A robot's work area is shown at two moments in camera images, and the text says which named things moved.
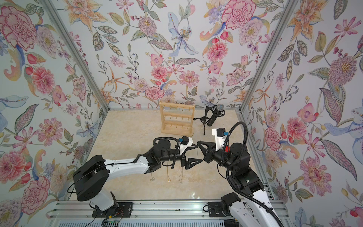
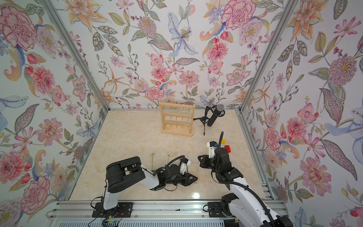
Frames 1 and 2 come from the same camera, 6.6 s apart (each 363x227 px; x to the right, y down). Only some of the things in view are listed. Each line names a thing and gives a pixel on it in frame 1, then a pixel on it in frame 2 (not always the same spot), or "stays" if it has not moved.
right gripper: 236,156 → 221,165
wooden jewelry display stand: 177,118 stays
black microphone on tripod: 218,111 stays
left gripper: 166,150 → 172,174
